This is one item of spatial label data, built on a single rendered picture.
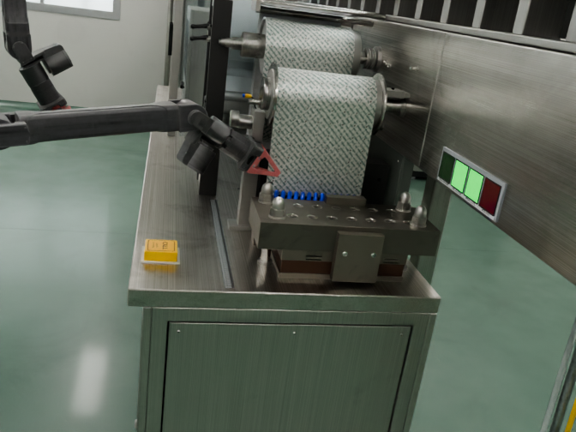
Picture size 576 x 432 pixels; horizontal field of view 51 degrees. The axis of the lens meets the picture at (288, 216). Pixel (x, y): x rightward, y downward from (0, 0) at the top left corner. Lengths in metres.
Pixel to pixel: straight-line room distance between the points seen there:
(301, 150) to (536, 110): 0.58
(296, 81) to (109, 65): 5.67
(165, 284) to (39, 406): 1.25
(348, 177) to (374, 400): 0.52
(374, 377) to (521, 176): 0.60
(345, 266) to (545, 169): 0.49
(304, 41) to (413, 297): 0.71
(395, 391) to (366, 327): 0.20
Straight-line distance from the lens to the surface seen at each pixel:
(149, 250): 1.32
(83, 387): 2.47
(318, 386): 1.39
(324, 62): 1.62
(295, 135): 1.39
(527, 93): 1.06
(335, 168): 1.43
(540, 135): 1.01
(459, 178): 1.20
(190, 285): 1.23
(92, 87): 7.04
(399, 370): 1.42
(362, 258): 1.29
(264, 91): 1.39
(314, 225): 1.25
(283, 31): 1.61
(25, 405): 2.42
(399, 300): 1.32
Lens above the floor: 1.46
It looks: 20 degrees down
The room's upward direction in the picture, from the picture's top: 8 degrees clockwise
